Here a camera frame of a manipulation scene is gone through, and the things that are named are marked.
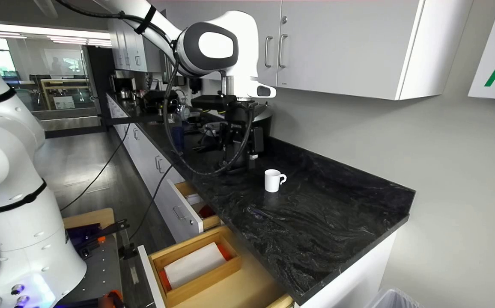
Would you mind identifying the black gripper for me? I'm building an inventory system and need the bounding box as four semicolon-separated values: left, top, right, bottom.
198;102;253;159

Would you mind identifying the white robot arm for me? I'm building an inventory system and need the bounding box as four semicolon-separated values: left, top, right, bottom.
0;0;275;308

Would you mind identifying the open upper wooden drawer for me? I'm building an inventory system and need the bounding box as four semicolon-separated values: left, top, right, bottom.
171;181;220;236

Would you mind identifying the open wooden drawer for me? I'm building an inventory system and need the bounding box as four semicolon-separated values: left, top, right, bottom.
171;181;220;236
136;225;294;308

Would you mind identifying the white paper in box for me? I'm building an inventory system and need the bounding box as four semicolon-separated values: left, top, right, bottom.
164;242;224;287

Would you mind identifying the wooden box in drawer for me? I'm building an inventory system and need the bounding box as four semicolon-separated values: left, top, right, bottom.
147;225;241;308

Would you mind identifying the open lower wooden drawer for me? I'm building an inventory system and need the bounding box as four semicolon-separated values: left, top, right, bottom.
136;225;294;308

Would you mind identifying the white ceramic mug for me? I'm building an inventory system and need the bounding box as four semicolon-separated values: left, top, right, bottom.
263;169;287;193

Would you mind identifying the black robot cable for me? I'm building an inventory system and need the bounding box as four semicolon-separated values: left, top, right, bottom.
160;66;258;177

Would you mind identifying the white wall cabinet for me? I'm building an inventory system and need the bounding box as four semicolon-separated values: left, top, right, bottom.
107;0;476;102

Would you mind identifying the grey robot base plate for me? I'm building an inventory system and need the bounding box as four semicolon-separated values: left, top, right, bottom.
54;236;121;308

